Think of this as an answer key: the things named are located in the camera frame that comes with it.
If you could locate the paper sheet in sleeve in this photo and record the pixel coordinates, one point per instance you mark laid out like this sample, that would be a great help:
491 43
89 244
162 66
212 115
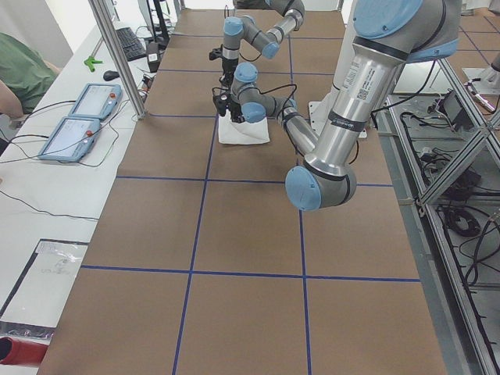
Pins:
37 299

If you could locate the black keyboard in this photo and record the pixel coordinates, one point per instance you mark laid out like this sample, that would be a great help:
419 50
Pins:
132 47

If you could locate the upper blue teach pendant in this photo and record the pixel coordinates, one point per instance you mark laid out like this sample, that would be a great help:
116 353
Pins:
96 101

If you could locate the blue teach pendant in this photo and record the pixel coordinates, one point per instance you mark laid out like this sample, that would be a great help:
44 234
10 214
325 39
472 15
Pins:
96 101
71 140

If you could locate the person in green shirt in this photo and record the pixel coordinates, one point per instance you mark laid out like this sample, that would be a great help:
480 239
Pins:
25 77

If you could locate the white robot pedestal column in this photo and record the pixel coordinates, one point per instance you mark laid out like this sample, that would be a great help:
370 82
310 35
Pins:
319 111

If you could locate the aluminium frame post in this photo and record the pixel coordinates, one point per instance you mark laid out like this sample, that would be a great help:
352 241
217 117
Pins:
105 25

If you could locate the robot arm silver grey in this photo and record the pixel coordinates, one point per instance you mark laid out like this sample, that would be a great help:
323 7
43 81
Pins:
386 35
243 28

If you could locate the aluminium side frame rack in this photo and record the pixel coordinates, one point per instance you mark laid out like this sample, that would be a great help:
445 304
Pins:
443 145

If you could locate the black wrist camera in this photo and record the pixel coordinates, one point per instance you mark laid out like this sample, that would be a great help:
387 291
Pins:
220 99
216 53

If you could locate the red cylinder object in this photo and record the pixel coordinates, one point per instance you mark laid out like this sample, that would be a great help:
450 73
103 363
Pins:
20 352

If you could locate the green plastic tool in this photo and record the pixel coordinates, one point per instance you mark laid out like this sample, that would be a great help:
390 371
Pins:
90 62

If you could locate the black power adapter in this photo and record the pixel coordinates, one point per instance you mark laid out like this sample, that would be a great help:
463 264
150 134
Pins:
153 56

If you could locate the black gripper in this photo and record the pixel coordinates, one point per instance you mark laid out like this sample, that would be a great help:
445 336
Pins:
235 108
226 66

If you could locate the black computer mouse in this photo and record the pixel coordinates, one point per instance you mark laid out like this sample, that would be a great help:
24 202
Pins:
110 75

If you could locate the white long-sleeve printed shirt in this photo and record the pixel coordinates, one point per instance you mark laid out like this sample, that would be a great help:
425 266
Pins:
231 133

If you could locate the lower blue teach pendant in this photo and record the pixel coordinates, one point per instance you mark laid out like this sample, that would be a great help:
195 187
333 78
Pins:
71 140

